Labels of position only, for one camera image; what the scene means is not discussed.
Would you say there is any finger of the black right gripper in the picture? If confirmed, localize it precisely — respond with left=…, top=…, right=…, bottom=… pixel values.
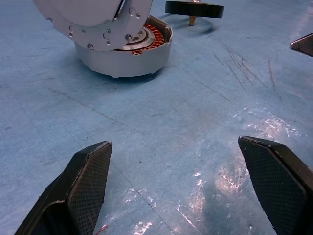
left=290, top=33, right=313, bottom=58

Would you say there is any silver motor stator housing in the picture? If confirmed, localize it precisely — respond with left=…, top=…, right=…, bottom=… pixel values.
left=74, top=14, right=173, bottom=79

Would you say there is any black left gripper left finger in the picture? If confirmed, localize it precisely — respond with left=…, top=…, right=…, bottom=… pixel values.
left=14, top=141, right=113, bottom=235

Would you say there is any grey metal cover plate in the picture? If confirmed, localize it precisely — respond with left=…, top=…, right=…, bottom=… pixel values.
left=31, top=0, right=154, bottom=52

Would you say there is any black disc with brass shaft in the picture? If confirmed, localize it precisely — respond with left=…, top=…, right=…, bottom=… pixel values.
left=164, top=0, right=224, bottom=26

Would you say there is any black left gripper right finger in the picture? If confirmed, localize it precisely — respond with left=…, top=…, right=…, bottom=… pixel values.
left=238, top=136, right=313, bottom=235

